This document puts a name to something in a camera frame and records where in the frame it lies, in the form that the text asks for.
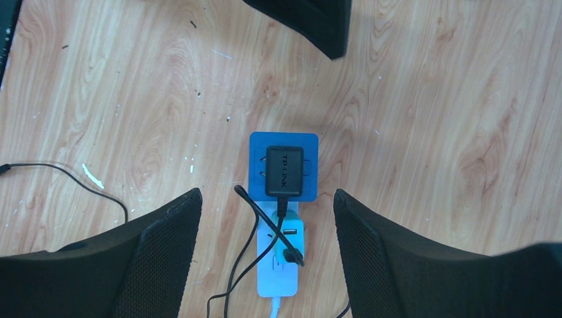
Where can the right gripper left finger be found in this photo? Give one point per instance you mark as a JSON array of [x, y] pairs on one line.
[[138, 269]]

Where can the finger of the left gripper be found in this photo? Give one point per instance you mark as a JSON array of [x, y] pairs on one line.
[[324, 23]]

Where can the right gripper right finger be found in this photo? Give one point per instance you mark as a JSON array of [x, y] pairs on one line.
[[391, 271]]

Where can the light blue power strip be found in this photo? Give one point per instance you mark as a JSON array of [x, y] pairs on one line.
[[275, 280]]

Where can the dark blue cube adapter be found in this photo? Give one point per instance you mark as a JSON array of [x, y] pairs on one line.
[[260, 141]]

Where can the black TP-Link charger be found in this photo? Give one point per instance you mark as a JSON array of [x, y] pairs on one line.
[[284, 178]]

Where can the teal small plug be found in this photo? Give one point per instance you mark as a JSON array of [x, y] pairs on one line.
[[293, 229]]

